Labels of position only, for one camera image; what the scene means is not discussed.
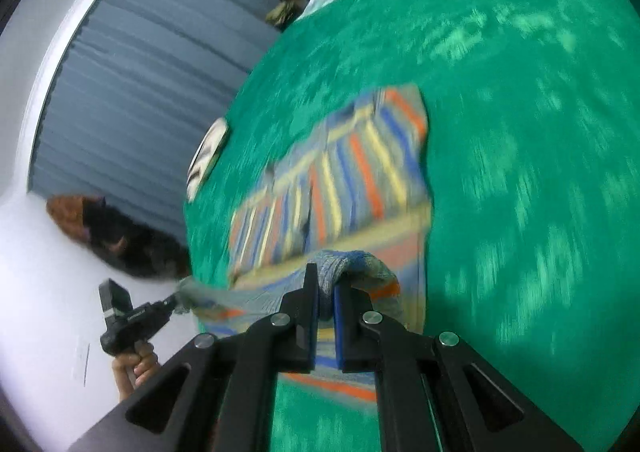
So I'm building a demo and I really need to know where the striped knit sweater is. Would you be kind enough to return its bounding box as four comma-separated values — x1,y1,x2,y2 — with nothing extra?
179,84,432,406

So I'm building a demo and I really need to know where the person's left hand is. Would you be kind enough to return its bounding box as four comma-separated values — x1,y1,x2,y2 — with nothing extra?
112,342,160,401

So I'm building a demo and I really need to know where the patterned small pillow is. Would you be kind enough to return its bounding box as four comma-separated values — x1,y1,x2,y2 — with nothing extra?
186,117,229,203

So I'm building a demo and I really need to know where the blue-grey curtain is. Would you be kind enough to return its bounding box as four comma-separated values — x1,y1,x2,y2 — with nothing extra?
29,0,278,238

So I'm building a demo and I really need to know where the green bedspread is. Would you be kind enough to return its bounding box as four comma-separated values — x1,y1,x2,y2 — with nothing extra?
182,0,640,452

